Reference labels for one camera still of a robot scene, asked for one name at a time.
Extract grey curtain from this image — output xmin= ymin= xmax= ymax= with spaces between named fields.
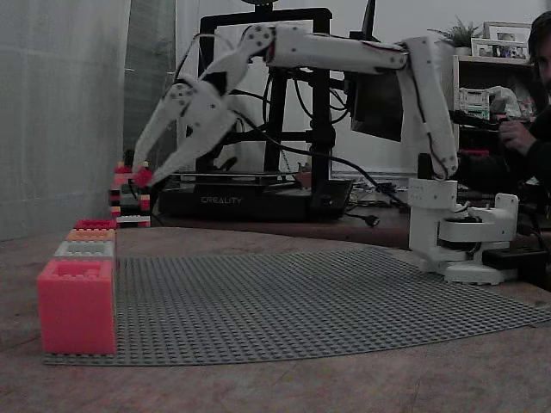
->
xmin=123 ymin=0 xmax=178 ymax=175

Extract black Creality 3D printer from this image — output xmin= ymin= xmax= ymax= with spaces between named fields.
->
xmin=156 ymin=0 xmax=355 ymax=224

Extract potted green plant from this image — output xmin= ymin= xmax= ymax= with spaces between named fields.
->
xmin=428 ymin=15 xmax=484 ymax=57

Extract small white picture frame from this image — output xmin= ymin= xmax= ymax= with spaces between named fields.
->
xmin=470 ymin=37 xmax=531 ymax=60

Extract black leader arm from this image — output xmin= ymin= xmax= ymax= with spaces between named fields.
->
xmin=448 ymin=108 xmax=511 ymax=131

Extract white hollow brick block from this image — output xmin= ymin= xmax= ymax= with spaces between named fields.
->
xmin=53 ymin=240 xmax=117 ymax=261

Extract black power strip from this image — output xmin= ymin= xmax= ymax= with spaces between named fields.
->
xmin=481 ymin=246 xmax=548 ymax=273

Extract orange hollow brick block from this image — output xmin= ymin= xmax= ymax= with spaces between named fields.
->
xmin=65 ymin=228 xmax=117 ymax=243

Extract person's hand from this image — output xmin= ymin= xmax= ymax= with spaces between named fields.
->
xmin=496 ymin=117 xmax=540 ymax=157

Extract black cable with plug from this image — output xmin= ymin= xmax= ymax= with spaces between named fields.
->
xmin=227 ymin=110 xmax=408 ymax=228

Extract pink hollow brick block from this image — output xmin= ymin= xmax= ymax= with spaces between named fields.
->
xmin=36 ymin=259 xmax=117 ymax=356

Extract flat red lego brick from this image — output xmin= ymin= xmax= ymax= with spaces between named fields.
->
xmin=74 ymin=219 xmax=118 ymax=231

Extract person's head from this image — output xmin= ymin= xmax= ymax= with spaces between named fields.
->
xmin=526 ymin=9 xmax=551 ymax=108

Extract white sheer curtain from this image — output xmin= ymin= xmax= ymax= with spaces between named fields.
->
xmin=0 ymin=0 xmax=132 ymax=242

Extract wooden shelf unit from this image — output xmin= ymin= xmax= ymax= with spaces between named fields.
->
xmin=451 ymin=54 xmax=539 ymax=151

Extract red black white brick tower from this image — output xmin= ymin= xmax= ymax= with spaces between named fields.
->
xmin=108 ymin=159 xmax=152 ymax=229

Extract black computer monitor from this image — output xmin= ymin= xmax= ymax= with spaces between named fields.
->
xmin=348 ymin=0 xmax=406 ymax=144

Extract grey Lego baseplate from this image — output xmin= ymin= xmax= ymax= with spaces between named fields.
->
xmin=41 ymin=243 xmax=551 ymax=367

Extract large white picture frame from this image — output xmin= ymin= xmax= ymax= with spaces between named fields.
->
xmin=482 ymin=21 xmax=535 ymax=61

